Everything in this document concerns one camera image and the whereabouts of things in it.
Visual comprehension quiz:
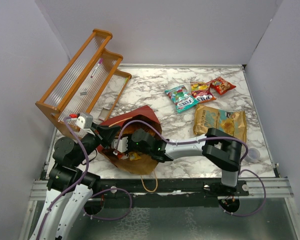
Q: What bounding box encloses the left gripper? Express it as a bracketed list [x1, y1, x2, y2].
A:
[73, 121, 121, 166]

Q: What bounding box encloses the red paper bag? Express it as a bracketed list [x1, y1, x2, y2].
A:
[97, 105, 162, 177]

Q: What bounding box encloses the teal Fox's candy bag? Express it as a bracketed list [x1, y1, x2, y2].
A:
[164, 85, 199, 113]

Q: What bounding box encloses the gold crispy chips bag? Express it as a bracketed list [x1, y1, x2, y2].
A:
[193, 104, 247, 142]

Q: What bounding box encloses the orange Fox's fruits candy bag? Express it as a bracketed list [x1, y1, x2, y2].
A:
[190, 81, 217, 104]

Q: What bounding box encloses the red snack packet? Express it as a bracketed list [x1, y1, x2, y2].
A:
[210, 77, 236, 96]

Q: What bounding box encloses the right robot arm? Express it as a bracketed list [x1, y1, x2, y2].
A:
[127, 128, 244, 196]

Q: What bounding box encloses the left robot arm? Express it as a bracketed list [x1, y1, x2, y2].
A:
[30, 124, 121, 240]

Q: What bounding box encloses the yellow snack packet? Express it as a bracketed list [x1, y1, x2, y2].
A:
[128, 152, 141, 161]

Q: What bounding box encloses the grey flat card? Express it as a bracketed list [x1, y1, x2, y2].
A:
[98, 107, 110, 121]

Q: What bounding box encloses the wooden tiered rack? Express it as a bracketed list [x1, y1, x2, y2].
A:
[35, 28, 132, 137]

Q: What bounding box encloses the pink marker pen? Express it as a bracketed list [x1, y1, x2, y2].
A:
[90, 58, 103, 78]

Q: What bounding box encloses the small plastic cup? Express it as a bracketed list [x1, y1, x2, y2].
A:
[244, 147, 261, 163]

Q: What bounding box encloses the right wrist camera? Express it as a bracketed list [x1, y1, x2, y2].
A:
[111, 136, 129, 153]

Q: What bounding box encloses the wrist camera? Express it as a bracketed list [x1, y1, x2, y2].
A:
[111, 136, 129, 153]
[69, 112, 93, 134]

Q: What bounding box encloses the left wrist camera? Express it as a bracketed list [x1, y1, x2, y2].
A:
[69, 112, 93, 134]

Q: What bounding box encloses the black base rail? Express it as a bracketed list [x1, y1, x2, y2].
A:
[84, 178, 249, 209]

